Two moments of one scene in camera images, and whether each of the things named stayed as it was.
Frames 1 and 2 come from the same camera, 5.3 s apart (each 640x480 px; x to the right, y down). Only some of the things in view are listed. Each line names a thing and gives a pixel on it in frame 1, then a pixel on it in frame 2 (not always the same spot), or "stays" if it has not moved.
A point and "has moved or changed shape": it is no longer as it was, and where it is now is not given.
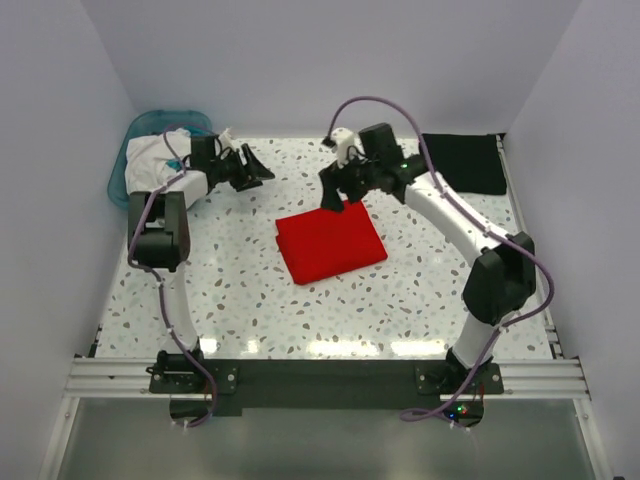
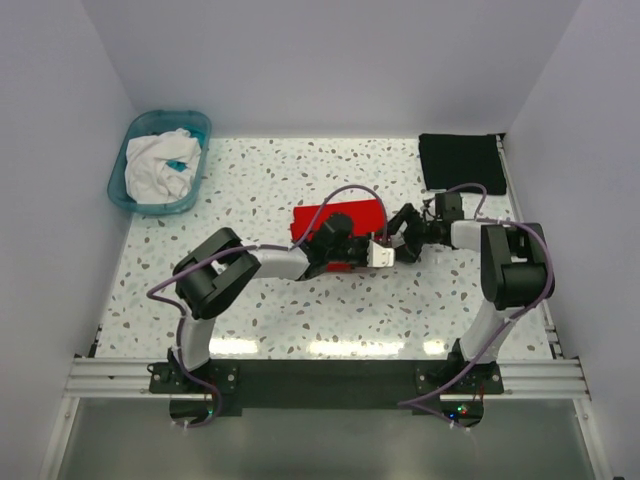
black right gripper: (342, 179) -> (417, 233)
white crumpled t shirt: (146, 158) stays
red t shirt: (326, 242) has moved or changed shape
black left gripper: (242, 170) -> (361, 249)
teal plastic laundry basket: (151, 122) stays
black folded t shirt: (470, 163) stays
